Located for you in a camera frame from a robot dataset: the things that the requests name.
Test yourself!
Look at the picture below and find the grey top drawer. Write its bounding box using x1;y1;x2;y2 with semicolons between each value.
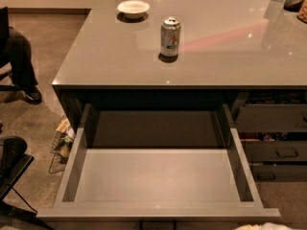
37;104;280;228

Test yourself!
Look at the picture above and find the dark right lower drawer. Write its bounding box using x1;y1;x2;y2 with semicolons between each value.
250;165;307;182

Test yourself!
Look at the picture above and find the dark drawer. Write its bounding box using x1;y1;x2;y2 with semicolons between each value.
243;141;307;162
250;165;307;182
236;104;307;132

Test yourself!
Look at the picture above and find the dark right middle drawer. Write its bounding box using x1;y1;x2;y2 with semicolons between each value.
243;141;307;162

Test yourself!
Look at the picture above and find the dark right upper drawer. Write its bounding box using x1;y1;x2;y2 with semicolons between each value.
236;104;307;132

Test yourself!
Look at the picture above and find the silver soda can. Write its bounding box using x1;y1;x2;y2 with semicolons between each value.
160;16;181;57

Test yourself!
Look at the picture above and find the white ceramic bowl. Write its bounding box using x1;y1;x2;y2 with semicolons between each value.
117;0;150;19

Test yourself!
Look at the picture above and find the black chair lower left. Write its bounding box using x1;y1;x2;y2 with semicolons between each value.
0;136;37;214

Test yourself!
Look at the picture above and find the person's dark trouser leg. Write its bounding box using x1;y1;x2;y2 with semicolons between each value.
4;28;42;103

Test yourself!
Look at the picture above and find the black drawer handle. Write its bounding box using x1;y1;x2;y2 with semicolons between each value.
138;220;177;230

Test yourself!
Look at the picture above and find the wire basket with trash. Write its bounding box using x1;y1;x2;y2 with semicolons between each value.
49;117;76;173

